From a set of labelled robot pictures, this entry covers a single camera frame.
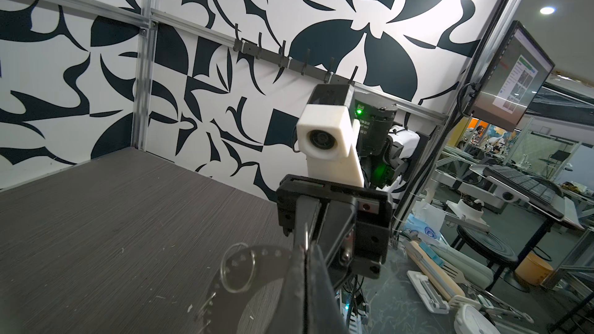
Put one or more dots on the white alarm clock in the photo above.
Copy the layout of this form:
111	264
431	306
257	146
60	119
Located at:
469	320

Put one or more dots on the black wall hook rack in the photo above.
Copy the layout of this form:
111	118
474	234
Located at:
283	61

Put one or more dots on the black keyboard on stand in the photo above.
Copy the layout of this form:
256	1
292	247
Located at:
531	190

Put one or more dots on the wooden handled tool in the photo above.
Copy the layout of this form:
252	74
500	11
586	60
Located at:
443	283

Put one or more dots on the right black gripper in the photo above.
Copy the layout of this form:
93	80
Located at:
351	225

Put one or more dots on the black round stool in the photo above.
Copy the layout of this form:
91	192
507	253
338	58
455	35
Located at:
493	249

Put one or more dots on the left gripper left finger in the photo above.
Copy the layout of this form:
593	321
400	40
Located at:
290	313

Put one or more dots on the wall mounted monitor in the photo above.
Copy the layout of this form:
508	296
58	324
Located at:
514	76

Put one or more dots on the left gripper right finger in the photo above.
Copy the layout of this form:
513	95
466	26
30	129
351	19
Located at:
322	312

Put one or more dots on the white plastic holder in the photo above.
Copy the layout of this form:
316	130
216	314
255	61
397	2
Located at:
428	294

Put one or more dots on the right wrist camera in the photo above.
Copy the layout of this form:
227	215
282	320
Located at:
327	135

